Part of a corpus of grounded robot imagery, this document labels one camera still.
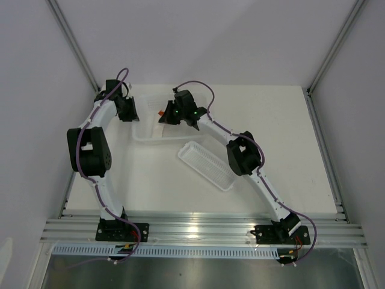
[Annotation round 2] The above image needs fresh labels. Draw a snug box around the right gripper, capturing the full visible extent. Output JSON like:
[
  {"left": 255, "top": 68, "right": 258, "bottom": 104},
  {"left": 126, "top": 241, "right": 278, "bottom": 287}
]
[{"left": 159, "top": 101, "right": 186, "bottom": 125}]

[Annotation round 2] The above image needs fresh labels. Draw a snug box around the large white plastic basket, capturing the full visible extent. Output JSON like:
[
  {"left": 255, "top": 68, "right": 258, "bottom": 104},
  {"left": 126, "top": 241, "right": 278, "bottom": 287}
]
[{"left": 132, "top": 90, "right": 208, "bottom": 145}]

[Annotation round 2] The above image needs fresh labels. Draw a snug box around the white paper napkin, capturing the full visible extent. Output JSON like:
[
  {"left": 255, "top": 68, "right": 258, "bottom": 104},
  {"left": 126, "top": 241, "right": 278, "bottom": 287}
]
[{"left": 151, "top": 115, "right": 165, "bottom": 138}]

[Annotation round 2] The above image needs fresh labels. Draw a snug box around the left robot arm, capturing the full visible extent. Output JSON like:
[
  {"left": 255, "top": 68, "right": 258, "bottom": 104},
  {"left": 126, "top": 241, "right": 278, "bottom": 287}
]
[{"left": 66, "top": 79, "right": 139, "bottom": 241}]

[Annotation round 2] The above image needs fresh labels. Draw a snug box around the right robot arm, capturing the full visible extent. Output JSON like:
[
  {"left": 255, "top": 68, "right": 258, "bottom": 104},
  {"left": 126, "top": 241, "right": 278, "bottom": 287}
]
[{"left": 159, "top": 88, "right": 301, "bottom": 243}]

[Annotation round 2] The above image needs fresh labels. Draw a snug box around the small white plastic tray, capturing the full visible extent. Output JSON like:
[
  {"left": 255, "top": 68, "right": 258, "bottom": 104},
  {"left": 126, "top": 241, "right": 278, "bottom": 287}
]
[{"left": 177, "top": 141, "right": 237, "bottom": 191}]

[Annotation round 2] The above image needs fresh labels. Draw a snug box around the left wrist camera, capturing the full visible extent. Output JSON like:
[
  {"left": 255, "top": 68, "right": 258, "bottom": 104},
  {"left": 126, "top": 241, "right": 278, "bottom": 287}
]
[{"left": 122, "top": 82, "right": 132, "bottom": 99}]

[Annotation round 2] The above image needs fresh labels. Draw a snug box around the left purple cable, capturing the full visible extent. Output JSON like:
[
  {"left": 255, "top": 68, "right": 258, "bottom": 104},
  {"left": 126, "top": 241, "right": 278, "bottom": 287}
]
[{"left": 75, "top": 68, "right": 142, "bottom": 267}]

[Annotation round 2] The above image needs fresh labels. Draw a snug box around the purple cable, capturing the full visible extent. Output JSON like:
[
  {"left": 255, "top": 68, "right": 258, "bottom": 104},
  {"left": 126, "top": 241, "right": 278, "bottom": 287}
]
[
  {"left": 75, "top": 68, "right": 142, "bottom": 267},
  {"left": 172, "top": 80, "right": 318, "bottom": 262}
]

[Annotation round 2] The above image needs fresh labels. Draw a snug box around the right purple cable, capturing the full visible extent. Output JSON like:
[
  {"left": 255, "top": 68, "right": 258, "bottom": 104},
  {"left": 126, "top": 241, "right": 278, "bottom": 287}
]
[{"left": 172, "top": 80, "right": 318, "bottom": 262}]

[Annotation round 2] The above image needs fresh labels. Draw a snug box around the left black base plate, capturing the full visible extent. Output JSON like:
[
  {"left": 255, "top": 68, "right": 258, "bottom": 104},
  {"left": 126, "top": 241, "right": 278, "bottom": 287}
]
[{"left": 95, "top": 222, "right": 150, "bottom": 243}]

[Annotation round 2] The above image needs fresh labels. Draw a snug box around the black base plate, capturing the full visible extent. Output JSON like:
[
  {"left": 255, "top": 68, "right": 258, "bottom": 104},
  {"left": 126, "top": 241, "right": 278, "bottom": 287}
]
[
  {"left": 95, "top": 222, "right": 150, "bottom": 243},
  {"left": 250, "top": 225, "right": 311, "bottom": 245}
]

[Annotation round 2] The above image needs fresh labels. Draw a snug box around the left aluminium frame post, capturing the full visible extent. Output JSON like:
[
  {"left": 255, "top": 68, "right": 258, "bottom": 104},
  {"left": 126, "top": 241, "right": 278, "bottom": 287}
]
[{"left": 45, "top": 0, "right": 100, "bottom": 93}]

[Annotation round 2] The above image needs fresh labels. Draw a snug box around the aluminium frame post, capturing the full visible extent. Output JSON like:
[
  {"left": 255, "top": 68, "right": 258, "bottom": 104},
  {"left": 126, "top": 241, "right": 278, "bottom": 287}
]
[
  {"left": 307, "top": 0, "right": 369, "bottom": 96},
  {"left": 45, "top": 0, "right": 100, "bottom": 93}
]

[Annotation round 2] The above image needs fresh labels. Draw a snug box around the white slotted cable duct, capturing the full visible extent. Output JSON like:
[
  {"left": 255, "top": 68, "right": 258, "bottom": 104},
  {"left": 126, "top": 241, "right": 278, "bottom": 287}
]
[{"left": 52, "top": 244, "right": 279, "bottom": 259}]

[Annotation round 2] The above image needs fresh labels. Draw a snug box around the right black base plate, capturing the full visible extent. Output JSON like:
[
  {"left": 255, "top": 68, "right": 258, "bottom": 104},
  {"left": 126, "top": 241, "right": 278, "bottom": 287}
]
[{"left": 250, "top": 225, "right": 311, "bottom": 245}]

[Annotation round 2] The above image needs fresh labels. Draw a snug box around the aluminium mounting rail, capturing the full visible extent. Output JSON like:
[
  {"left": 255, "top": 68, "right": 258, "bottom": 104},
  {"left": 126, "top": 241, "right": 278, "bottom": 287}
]
[{"left": 40, "top": 210, "right": 368, "bottom": 249}]

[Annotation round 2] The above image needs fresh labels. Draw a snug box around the right aluminium frame post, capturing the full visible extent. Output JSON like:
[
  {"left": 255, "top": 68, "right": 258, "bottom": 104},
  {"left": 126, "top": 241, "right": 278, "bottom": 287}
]
[{"left": 307, "top": 0, "right": 369, "bottom": 96}]

